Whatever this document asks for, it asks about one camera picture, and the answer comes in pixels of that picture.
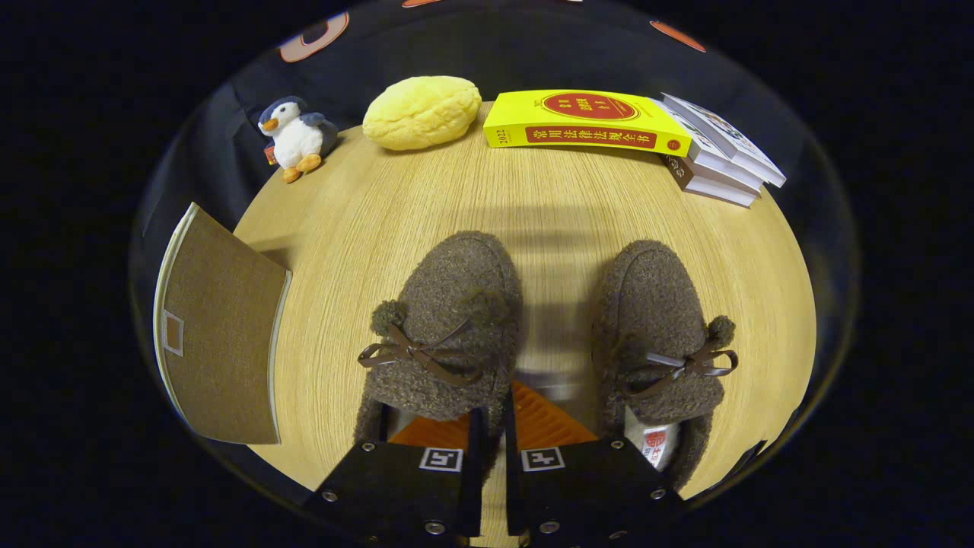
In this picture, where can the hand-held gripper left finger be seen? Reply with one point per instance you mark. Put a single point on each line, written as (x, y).
(473, 487)

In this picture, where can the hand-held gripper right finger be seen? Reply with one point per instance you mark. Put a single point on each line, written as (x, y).
(515, 487)

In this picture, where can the brown fuzzy shoe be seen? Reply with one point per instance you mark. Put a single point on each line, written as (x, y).
(449, 289)
(654, 297)

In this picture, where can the brown fabric storage box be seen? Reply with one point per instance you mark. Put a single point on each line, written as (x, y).
(228, 342)

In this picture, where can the brown spined book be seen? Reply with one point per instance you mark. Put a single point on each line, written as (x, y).
(677, 169)

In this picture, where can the yellow hardcover book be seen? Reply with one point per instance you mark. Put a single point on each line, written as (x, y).
(586, 122)

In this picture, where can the yellow bread plush toy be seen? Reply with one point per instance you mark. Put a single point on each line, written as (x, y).
(422, 114)

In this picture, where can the penguin plush toy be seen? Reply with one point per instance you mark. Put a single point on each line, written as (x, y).
(297, 141)

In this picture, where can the white illustrated paperback book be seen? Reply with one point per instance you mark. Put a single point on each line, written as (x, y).
(723, 129)

